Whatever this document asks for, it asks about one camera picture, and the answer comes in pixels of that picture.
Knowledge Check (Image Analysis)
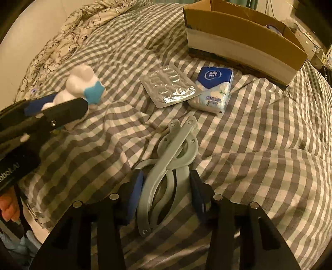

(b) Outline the person's left hand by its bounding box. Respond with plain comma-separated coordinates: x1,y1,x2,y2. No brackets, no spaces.
0,191,21,222

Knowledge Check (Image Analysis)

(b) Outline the grey metal lemon squeezer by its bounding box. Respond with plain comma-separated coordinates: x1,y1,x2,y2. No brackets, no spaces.
135,116,200,238

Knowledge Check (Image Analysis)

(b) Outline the silver blister pack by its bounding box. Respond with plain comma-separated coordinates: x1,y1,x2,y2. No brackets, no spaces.
139,65,203,109

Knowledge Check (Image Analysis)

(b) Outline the white and blue plush toy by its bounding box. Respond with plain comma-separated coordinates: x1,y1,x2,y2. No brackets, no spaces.
41,64,105,131

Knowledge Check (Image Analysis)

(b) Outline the floral patterned blanket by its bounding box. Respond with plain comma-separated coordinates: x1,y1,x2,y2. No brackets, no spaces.
22,0,153,91

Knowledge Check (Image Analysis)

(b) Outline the blue item in box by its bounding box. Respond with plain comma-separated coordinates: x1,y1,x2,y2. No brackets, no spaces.
265,23,283,35

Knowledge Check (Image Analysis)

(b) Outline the blue tissue packet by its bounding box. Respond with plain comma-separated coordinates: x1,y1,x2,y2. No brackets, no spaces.
187,66,234,114

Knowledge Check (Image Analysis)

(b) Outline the cardboard box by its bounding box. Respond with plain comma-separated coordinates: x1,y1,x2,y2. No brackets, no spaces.
183,0,309,87

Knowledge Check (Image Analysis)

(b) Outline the checkered bed sheet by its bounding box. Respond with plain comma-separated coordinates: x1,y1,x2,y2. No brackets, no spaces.
18,2,332,270

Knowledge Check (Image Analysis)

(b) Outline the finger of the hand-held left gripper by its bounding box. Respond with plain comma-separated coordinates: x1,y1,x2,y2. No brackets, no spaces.
24,94,90,130

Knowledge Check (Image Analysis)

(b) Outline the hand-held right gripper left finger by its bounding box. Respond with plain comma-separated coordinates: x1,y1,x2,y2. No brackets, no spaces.
31,169,145,270

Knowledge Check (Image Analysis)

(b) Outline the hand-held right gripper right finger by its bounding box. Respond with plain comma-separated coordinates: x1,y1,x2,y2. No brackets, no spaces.
189,170,301,270

